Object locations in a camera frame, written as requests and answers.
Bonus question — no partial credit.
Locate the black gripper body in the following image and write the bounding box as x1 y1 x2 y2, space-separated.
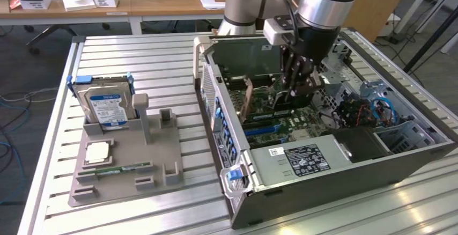
280 26 340 68

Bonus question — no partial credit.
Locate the green graphics card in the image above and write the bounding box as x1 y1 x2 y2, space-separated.
237 77 313 124

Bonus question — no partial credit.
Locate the metal disk bay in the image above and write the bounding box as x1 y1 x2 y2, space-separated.
313 41 364 112
373 121 440 154

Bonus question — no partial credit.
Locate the small white cabinet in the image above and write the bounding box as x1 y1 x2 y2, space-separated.
377 12 401 39

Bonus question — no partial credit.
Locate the wooden cabinet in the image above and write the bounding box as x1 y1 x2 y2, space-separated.
335 0 420 42

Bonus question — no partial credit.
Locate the black RAM slot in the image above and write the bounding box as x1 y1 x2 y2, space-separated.
225 75 271 81
227 79 272 85
228 84 275 90

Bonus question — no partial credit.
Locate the green motherboard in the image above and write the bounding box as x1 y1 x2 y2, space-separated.
224 71 335 150

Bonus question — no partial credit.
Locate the RAM stick with dark chips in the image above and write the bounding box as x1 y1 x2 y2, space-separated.
248 108 295 121

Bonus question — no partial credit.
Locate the black tripod leg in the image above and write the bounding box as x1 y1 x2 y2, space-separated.
401 1 458 74

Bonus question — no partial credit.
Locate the black expansion slot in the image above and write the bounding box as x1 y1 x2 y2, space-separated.
243 120 277 129

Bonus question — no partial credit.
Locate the blue expansion slot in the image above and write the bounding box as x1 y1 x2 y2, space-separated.
244 124 283 137

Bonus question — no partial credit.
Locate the wooden desk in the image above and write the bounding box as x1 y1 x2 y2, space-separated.
0 0 327 34

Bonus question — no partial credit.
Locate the grey power supply unit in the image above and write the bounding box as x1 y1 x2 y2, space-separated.
249 134 355 187

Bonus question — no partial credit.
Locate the blue case latch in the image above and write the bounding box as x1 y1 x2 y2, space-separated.
227 168 244 184

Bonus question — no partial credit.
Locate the grey open PC case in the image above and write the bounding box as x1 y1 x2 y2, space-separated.
192 27 458 230

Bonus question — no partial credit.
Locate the hard disk with blue label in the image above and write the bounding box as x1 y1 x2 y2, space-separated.
76 81 132 131

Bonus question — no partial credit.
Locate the blue disk caddy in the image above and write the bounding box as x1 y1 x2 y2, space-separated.
65 73 136 104

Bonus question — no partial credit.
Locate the grey parts rack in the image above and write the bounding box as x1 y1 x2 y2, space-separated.
66 92 184 208

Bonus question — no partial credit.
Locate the white box with round insert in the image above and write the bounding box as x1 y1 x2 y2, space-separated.
61 0 96 12

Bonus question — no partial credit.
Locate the green RAM stick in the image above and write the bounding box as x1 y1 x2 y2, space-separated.
77 162 152 177

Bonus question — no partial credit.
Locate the silver CPU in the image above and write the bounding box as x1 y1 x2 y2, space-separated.
84 142 110 164

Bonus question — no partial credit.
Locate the black chair base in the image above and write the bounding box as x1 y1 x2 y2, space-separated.
24 25 77 55

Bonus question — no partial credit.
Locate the white box with black lid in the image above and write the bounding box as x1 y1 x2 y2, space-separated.
16 0 53 10

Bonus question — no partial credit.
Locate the black camera cable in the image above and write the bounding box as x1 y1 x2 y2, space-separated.
281 0 308 47

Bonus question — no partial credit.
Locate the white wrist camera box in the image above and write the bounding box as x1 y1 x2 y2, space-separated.
263 16 304 47

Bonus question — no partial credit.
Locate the red and black wire bundle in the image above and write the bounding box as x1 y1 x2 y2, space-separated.
337 99 380 128

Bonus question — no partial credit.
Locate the blue wire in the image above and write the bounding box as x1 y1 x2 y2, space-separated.
369 97 400 126

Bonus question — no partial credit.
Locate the grey floor cable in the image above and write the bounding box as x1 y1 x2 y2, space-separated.
0 87 60 107

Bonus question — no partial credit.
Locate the blue floor cable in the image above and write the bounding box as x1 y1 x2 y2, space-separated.
0 131 28 206

